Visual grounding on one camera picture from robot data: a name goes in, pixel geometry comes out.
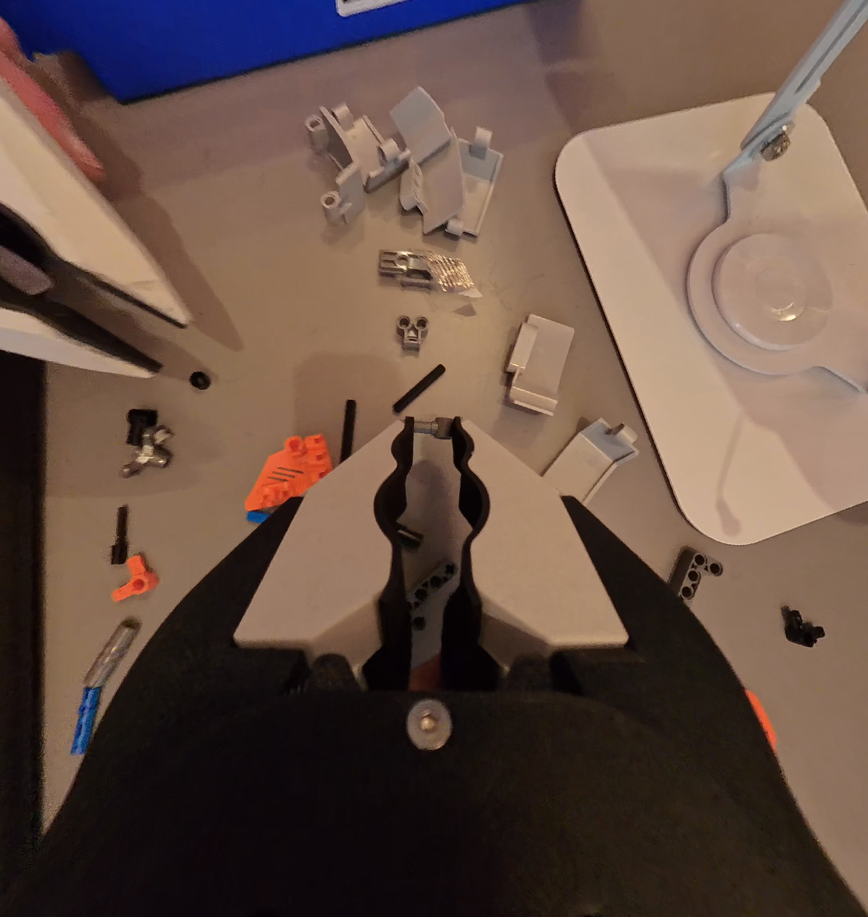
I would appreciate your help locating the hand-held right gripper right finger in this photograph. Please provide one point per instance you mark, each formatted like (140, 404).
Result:
(534, 573)

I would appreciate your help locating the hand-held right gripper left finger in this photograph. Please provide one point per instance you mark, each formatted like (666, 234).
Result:
(319, 573)

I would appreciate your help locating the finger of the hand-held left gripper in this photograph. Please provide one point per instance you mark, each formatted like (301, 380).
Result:
(47, 179)
(47, 333)

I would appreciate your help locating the small dark grey pin connector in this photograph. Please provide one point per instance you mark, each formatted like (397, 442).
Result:
(434, 428)

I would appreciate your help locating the small orange connector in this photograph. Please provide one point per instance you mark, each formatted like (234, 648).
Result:
(133, 580)

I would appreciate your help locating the person's left hand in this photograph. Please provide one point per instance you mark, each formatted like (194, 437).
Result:
(32, 86)

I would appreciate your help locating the small blue pin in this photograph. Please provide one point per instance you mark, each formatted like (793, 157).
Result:
(260, 516)

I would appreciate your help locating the small black connector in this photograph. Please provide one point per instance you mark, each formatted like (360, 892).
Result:
(409, 534)

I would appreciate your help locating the orange wedge panel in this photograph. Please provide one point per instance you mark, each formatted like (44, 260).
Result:
(287, 476)

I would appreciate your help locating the dark grey angled beam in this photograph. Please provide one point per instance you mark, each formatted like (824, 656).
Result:
(426, 587)

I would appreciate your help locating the light grey flat clip panel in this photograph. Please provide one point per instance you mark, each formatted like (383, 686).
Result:
(591, 458)

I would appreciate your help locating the grey joint with black pin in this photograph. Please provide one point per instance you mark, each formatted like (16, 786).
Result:
(147, 448)

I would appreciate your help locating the dark grey short beam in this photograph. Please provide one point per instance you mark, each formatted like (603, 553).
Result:
(692, 573)

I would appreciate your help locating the small black bush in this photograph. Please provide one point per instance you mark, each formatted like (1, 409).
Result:
(200, 380)

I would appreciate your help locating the long black pin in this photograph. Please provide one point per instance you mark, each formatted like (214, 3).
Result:
(120, 534)

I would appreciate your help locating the short black axle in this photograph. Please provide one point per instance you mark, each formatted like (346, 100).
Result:
(419, 387)

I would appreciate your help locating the light grey boxy panel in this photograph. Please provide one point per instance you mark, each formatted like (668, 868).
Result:
(541, 358)

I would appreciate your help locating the blue pin with grey sleeve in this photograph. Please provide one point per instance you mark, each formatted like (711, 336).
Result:
(111, 652)

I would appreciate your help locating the blue plastic bin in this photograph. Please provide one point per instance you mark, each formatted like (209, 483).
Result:
(226, 43)

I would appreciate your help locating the black dimpled foam pad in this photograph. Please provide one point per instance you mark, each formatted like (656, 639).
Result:
(4, 573)

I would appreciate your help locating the dark grey double tube connector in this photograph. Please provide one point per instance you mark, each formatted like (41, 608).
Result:
(412, 331)

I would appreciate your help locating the orange curved panel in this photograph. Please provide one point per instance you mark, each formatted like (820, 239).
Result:
(761, 720)

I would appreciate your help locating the small black toy piece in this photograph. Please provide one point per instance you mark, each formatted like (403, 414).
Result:
(803, 627)

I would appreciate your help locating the small clear plastic wrapper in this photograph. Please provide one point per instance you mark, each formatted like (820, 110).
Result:
(455, 276)

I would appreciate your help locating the white book stand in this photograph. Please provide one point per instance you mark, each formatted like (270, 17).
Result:
(656, 286)

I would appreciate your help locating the dark grey connector block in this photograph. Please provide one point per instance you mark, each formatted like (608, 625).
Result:
(401, 266)

